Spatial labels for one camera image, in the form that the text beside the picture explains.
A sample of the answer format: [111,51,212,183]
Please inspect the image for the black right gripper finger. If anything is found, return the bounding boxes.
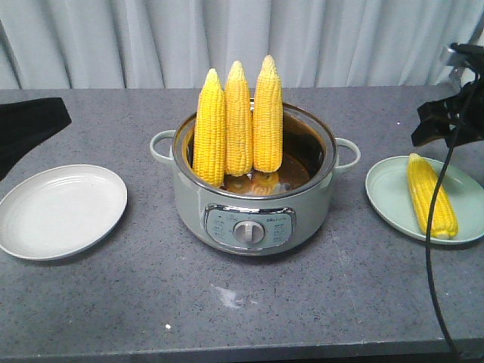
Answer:
[411,98,459,147]

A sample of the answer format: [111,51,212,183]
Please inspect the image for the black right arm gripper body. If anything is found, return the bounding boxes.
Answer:
[446,43,483,147]

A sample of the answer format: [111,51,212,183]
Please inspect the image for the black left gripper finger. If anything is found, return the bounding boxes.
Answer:
[1,98,71,178]

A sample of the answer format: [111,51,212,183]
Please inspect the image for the yellow corn cob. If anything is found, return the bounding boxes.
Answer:
[407,153,459,239]
[192,68,226,188]
[253,55,283,173]
[225,60,253,176]

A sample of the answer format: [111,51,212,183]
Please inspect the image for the light green round plate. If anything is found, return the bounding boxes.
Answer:
[365,156,483,245]

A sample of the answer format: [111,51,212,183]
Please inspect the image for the white pleated curtain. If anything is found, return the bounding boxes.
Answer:
[1,1,483,89]

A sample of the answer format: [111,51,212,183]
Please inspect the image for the beige round plate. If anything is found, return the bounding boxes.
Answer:
[1,164,128,261]

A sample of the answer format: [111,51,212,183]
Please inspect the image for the pale green electric cooking pot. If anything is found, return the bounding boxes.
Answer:
[150,104,361,256]

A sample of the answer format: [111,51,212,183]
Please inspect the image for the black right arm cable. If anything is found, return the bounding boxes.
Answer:
[425,71,472,358]

